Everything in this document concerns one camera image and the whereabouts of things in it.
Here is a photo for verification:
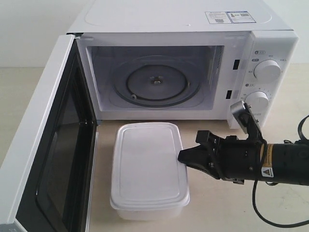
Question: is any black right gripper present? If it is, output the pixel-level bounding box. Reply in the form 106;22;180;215
178;130;266;183

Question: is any white plastic lidded container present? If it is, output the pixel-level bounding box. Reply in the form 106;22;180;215
110;122;190;221

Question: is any white microwave door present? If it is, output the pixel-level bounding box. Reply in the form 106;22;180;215
0;34;98;232

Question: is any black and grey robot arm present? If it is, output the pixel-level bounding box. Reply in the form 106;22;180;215
178;130;309;186

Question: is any white microwave oven body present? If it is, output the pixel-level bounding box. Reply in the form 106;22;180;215
68;0;298;129

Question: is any lower white control knob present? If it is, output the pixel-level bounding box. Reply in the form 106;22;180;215
245;91;269;112

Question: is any white control knob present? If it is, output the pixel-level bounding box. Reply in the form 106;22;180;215
253;59;281;83
245;91;269;112

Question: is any glass turntable plate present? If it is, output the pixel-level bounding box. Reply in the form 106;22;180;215
111;56;202;108

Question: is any upper white control knob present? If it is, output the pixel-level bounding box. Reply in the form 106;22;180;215
253;59;281;83

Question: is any black camera cable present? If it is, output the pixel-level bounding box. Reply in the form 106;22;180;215
252;116;309;224

